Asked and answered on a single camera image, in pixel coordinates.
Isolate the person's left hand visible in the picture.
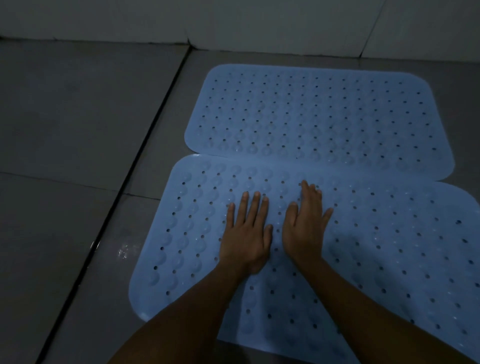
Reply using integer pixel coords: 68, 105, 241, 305
218, 191, 274, 277

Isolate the person's right hand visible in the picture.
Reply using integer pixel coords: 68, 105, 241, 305
281, 179, 335, 267

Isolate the blue bath mat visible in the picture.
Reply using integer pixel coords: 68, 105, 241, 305
183, 63, 456, 182
128, 153, 480, 364

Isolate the person's left forearm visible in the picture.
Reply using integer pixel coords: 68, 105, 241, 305
108, 262, 248, 364

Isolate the person's right forearm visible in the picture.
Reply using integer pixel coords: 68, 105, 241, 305
296, 258, 477, 364

